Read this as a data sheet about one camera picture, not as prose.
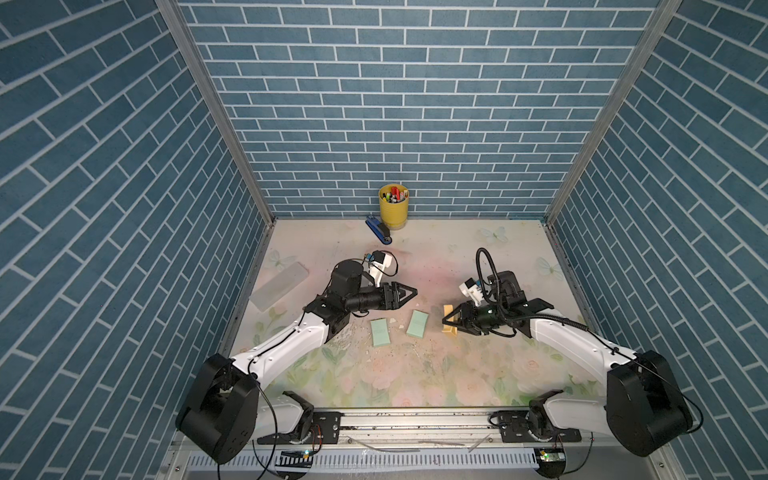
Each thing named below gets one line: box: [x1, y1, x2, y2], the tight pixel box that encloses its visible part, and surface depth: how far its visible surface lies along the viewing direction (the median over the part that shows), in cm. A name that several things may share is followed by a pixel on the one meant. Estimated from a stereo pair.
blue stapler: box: [365, 216, 393, 245], surface depth 116 cm
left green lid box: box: [370, 318, 391, 347], surface depth 90 cm
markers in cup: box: [382, 187, 409, 204], surface depth 114 cm
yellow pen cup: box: [379, 183, 410, 231], surface depth 114 cm
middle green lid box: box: [406, 309, 429, 339], surface depth 92 cm
